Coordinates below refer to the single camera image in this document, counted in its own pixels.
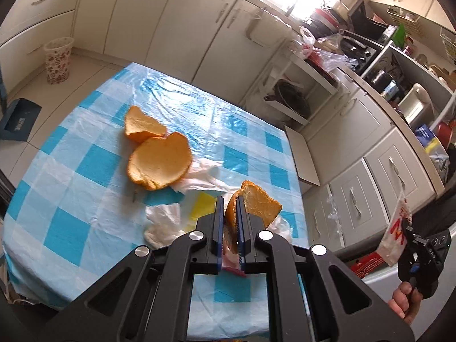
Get white drawer cabinet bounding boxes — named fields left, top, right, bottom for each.
left=299, top=68, right=446, bottom=257

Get white shelf rack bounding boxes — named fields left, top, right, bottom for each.
left=246, top=39, right=343, bottom=127

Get white kettle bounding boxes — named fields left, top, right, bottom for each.
left=397, top=83, right=437, bottom=123

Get white countertop shelf unit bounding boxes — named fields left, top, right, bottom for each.
left=360, top=39, right=456, bottom=136

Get toaster oven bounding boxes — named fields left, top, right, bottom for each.
left=338, top=30, right=378, bottom=66

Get white thin plastic bag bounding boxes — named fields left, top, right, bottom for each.
left=171, top=158, right=246, bottom=195

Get white crumpled plastic wrap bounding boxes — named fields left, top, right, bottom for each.
left=143, top=203, right=189, bottom=250

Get black box appliance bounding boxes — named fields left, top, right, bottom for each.
left=347, top=0, right=398, bottom=45

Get white red-print packet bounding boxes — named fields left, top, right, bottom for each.
left=378, top=190, right=414, bottom=267

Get pink red wrapper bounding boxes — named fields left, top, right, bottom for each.
left=221, top=253, right=247, bottom=279

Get plastic bag of food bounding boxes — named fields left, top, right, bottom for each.
left=319, top=32, right=344, bottom=52

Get silver pot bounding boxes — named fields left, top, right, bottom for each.
left=367, top=68, right=400, bottom=95

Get blue snack bag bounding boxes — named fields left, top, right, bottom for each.
left=414, top=124, right=437, bottom=146

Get white hanging bin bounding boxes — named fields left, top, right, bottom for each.
left=246, top=9, right=293, bottom=47

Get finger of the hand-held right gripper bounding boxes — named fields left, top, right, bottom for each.
left=400, top=218, right=423, bottom=257

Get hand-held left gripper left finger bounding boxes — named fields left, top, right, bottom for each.
left=44, top=195, right=226, bottom=342

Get white red plastic bag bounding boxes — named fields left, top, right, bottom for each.
left=298, top=25, right=317, bottom=59

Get yellow packet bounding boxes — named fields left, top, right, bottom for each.
left=189, top=192, right=218, bottom=223

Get white kitchen cabinets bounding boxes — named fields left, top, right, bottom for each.
left=0, top=0, right=303, bottom=104

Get orange fruit peel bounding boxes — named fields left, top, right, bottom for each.
left=124, top=106, right=167, bottom=144
left=224, top=180, right=283, bottom=255
left=127, top=132, right=193, bottom=191

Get red printed box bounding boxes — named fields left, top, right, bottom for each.
left=349, top=251, right=387, bottom=280

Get green bag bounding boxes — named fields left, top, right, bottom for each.
left=392, top=23, right=408, bottom=48

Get person's right hand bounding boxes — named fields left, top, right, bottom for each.
left=388, top=281, right=423, bottom=326

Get red white cooking pot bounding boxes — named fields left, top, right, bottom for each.
left=308, top=5, right=339, bottom=31

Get floral wastebasket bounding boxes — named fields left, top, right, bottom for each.
left=43, top=36, right=75, bottom=85

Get black lidded pan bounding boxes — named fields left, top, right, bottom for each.
left=264, top=78, right=310, bottom=118

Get clear plastic bag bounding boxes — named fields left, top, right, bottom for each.
left=313, top=44, right=359, bottom=74

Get wire basket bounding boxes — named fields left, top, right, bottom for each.
left=440, top=28, right=456, bottom=61
left=386, top=5, right=421, bottom=24

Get white stool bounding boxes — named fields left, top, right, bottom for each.
left=284, top=126, right=321, bottom=188

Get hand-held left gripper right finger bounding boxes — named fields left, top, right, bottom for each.
left=236, top=196, right=416, bottom=342

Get blue checkered tablecloth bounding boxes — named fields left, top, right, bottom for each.
left=2, top=62, right=310, bottom=341

